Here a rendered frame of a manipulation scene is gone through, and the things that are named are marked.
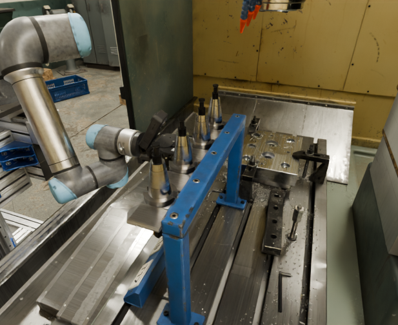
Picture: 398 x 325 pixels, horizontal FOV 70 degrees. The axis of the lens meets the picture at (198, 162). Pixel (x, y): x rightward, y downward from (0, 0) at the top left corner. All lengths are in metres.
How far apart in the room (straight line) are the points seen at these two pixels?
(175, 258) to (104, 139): 0.42
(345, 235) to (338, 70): 1.01
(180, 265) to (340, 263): 0.87
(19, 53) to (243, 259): 0.78
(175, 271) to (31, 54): 0.63
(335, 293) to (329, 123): 1.08
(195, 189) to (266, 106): 1.52
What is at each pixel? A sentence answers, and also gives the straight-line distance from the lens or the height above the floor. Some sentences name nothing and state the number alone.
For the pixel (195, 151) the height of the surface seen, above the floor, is 1.22.
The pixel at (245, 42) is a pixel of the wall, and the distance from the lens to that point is 2.00.
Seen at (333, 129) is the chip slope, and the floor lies 0.78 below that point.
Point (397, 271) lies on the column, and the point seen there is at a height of 0.88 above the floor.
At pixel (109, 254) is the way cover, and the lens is 1.11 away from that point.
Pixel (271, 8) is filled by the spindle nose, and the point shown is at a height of 1.49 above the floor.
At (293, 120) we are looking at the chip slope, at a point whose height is 0.79.
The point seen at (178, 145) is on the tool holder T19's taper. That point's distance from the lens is 0.59.
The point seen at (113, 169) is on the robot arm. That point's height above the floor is 1.09.
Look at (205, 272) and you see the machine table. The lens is 0.82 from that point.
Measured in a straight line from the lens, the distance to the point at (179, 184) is 0.57.
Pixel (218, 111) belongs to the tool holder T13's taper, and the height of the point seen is 1.26.
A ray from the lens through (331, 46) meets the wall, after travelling 1.96.
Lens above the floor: 1.56
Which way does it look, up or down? 33 degrees down
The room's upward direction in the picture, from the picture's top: straight up
